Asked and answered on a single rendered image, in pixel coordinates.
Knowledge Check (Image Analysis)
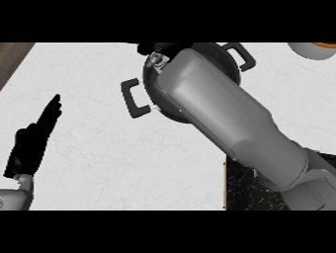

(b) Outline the white cup with orange rim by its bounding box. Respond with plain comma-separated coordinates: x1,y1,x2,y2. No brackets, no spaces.
286,42,336,61

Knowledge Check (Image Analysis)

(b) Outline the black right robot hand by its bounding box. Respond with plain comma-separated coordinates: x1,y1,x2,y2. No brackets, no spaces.
126,42,194,56

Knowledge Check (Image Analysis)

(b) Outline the black pot with handles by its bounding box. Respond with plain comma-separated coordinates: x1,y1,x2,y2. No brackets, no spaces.
120,42,257,125

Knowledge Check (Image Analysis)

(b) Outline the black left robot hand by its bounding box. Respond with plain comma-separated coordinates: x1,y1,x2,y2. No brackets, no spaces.
2,94,64,179

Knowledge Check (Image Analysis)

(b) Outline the black marble tray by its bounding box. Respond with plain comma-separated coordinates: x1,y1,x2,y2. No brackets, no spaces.
223,151,336,211

